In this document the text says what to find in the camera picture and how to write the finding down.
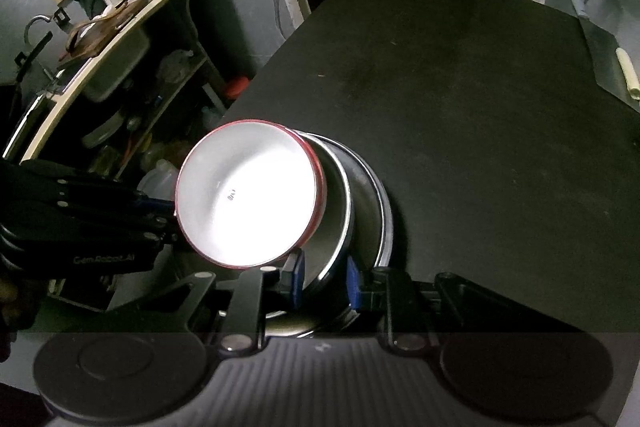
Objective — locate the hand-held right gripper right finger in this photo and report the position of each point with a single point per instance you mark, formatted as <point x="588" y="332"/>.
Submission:
<point x="352" y="284"/>

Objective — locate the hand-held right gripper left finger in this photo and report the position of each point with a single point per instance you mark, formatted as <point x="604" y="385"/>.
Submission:
<point x="295" y="279"/>

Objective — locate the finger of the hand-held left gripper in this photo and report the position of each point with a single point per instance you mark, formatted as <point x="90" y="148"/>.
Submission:
<point x="160" y="234"/>
<point x="155" y="207"/>

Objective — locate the stainless steel bowl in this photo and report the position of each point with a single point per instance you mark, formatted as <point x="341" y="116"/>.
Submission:
<point x="337" y="227"/>

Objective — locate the stainless steel plate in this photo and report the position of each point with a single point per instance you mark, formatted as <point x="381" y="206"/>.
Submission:
<point x="370" y="207"/>

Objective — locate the white bowl red rim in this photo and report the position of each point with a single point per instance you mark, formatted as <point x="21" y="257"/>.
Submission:
<point x="250" y="197"/>

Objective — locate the translucent plastic jug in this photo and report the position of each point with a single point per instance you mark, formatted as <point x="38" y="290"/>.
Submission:
<point x="157" y="177"/>

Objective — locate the steel sink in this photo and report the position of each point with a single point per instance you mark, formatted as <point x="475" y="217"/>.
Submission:
<point x="115" y="67"/>

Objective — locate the wooden cutting board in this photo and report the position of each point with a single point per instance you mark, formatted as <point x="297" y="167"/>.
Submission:
<point x="95" y="32"/>

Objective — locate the metal faucet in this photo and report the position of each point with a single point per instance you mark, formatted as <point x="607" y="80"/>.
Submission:
<point x="37" y="23"/>

